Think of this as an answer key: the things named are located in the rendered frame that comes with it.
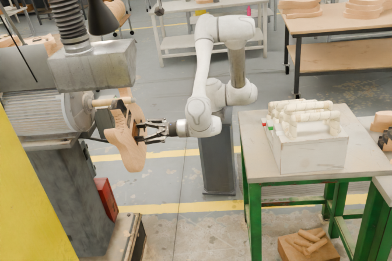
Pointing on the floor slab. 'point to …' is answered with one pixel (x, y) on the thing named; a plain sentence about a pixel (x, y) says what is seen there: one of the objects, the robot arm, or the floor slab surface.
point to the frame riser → (138, 242)
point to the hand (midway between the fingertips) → (136, 132)
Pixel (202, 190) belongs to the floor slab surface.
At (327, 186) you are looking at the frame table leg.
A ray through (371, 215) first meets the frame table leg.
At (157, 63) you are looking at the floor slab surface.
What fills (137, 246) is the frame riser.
